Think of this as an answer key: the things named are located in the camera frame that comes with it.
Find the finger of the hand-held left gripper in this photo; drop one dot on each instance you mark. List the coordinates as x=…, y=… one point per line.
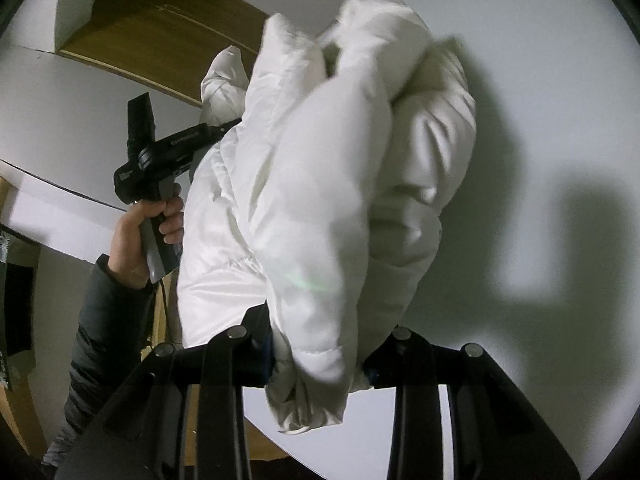
x=222, y=128

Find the person's left forearm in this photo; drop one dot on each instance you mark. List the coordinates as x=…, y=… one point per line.
x=95, y=350

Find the white puffer jacket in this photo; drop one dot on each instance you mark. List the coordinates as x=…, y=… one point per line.
x=310, y=185

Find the bed with white sheet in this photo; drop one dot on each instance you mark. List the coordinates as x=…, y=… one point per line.
x=525, y=110

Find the wooden panel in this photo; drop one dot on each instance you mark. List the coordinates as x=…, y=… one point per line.
x=165, y=30

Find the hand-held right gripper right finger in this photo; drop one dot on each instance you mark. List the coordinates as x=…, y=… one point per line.
x=396, y=366

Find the person's left hand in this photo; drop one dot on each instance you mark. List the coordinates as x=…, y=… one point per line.
x=130, y=247

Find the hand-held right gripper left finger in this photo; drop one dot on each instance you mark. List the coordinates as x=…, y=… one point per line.
x=240, y=360

